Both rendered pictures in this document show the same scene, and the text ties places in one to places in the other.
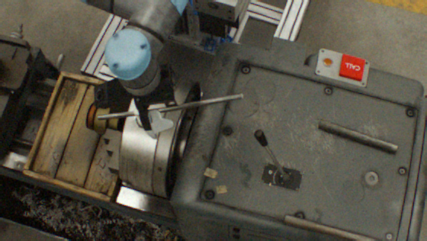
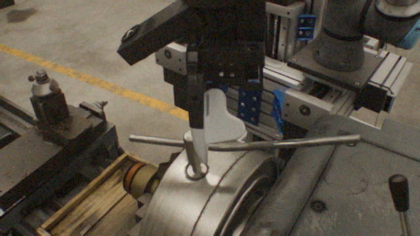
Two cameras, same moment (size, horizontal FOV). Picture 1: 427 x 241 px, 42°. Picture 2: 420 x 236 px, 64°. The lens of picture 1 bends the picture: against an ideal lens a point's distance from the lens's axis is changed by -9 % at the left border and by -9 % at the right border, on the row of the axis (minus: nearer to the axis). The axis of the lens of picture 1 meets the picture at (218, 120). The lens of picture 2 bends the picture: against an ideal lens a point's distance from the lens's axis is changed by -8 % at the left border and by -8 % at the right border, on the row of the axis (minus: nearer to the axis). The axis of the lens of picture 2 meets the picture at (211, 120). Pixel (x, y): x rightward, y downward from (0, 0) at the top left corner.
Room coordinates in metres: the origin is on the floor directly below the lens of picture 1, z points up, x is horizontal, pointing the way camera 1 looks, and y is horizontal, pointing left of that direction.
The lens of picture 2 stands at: (0.15, 0.05, 1.67)
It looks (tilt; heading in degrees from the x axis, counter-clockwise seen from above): 39 degrees down; 14
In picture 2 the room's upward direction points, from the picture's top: straight up
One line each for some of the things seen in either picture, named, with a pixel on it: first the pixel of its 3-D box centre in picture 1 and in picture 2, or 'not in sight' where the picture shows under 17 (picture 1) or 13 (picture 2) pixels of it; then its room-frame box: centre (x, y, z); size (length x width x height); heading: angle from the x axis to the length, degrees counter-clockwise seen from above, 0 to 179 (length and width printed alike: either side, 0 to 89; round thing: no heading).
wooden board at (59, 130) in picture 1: (85, 134); (125, 215); (0.65, 0.41, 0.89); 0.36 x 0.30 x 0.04; 162
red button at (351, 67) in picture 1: (351, 68); not in sight; (0.65, -0.34, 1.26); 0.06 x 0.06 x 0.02; 72
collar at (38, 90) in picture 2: not in sight; (44, 84); (0.83, 0.71, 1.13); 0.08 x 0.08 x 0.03
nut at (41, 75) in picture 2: not in sight; (41, 75); (0.83, 0.71, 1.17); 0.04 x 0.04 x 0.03
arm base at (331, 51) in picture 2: not in sight; (340, 43); (1.13, -0.08, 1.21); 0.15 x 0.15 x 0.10
